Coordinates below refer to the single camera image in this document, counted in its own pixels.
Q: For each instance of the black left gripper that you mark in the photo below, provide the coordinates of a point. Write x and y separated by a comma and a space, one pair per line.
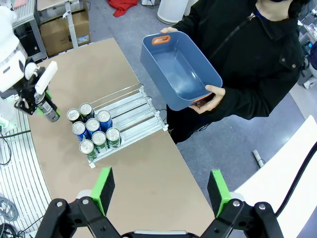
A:
26, 86

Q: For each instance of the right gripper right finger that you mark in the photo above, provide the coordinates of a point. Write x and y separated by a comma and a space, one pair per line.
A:
237, 218

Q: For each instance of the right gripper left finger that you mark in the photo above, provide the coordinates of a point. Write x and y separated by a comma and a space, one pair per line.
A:
81, 218

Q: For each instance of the black beverage can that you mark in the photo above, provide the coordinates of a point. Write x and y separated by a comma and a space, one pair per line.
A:
86, 109
48, 107
73, 114

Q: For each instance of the blue Pocari Sweat can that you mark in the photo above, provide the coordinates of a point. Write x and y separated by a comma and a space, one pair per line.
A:
104, 116
78, 129
92, 125

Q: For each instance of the white slatted robot base platform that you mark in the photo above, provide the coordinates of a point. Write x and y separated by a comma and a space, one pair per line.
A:
22, 178

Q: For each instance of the person's right forearm black sleeve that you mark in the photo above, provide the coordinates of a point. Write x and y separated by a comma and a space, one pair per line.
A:
195, 19

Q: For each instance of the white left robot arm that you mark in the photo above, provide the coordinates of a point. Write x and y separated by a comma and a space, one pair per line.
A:
10, 64

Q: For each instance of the person's left forearm black sleeve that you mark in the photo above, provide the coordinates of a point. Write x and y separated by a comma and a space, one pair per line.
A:
252, 104

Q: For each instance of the white clear can dispenser rack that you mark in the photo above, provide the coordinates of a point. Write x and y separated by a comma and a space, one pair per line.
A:
138, 116

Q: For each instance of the person's left hand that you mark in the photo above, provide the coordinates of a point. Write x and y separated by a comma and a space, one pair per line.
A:
216, 96

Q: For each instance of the person's right hand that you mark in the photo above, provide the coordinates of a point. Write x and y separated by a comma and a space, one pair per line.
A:
169, 30

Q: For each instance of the large white table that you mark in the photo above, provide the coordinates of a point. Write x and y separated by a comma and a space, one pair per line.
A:
280, 173

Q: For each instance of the grey table leg foot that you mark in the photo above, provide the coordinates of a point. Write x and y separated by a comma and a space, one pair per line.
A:
258, 158

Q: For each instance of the large brown cardboard box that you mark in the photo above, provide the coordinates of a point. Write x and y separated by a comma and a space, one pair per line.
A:
64, 32

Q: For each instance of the wooden top adjustable table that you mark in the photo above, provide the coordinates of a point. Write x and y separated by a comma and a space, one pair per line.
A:
49, 3

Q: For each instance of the pink flat item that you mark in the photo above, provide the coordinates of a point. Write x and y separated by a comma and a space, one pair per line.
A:
21, 3

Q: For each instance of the red cloth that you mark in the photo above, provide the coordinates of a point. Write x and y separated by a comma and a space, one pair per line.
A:
121, 6

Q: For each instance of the white box with socket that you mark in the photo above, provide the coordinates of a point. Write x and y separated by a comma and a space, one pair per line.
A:
148, 2

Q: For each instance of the person in black jacket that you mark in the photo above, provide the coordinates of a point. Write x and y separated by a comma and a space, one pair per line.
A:
260, 62

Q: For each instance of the white cylindrical air purifier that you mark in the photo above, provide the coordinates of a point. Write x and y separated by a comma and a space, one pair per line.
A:
172, 10

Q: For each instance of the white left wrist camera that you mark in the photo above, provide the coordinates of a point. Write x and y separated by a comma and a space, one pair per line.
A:
47, 75

